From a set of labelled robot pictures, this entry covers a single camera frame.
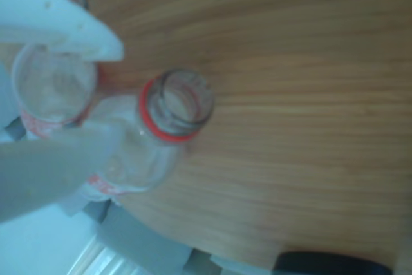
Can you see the clear bottle barcode red label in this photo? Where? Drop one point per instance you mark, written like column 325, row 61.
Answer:
column 54, row 94

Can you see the clear bottle Reciclame red label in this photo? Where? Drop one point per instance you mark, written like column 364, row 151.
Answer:
column 154, row 146

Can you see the black rounded object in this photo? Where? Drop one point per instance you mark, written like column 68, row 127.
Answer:
column 334, row 263

